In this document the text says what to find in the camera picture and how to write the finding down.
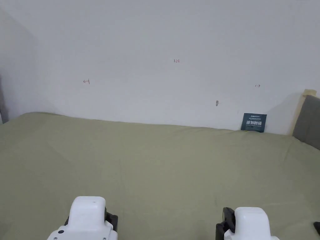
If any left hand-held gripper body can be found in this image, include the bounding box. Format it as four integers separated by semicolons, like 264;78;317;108
47;196;118;240

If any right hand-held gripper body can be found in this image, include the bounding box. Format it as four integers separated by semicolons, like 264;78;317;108
216;207;273;240

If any bed with pale green sheet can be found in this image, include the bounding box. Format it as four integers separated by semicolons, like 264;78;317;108
0;112;320;240

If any dark teal printed card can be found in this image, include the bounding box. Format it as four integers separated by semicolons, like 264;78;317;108
241;113;268;133

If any grey padded headboard, wooden frame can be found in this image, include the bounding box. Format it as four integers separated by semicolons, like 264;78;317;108
288;88;320;151

